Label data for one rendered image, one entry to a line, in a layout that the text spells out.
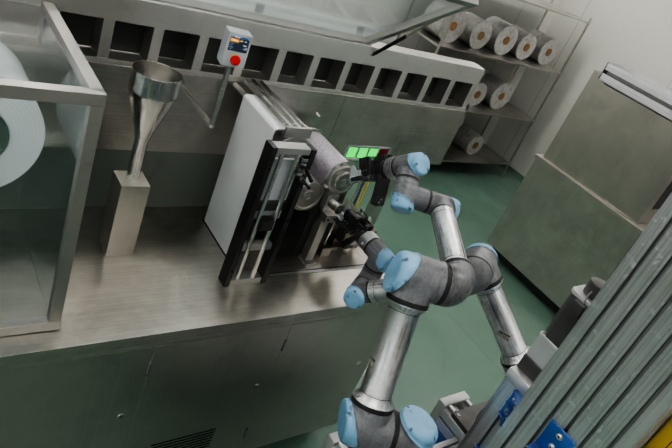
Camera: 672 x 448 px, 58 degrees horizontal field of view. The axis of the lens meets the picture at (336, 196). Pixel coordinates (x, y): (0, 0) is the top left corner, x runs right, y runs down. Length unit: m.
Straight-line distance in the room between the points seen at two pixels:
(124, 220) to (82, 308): 0.30
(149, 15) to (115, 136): 0.42
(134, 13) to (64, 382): 1.08
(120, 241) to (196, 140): 0.46
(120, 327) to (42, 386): 0.25
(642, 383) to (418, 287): 0.53
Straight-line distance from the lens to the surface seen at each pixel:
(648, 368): 1.49
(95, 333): 1.82
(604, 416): 1.57
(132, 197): 1.95
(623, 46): 6.72
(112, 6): 1.95
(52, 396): 1.96
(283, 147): 1.81
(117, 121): 2.11
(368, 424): 1.66
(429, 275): 1.57
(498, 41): 5.93
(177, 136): 2.21
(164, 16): 2.00
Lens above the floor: 2.18
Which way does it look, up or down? 27 degrees down
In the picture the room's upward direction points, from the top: 23 degrees clockwise
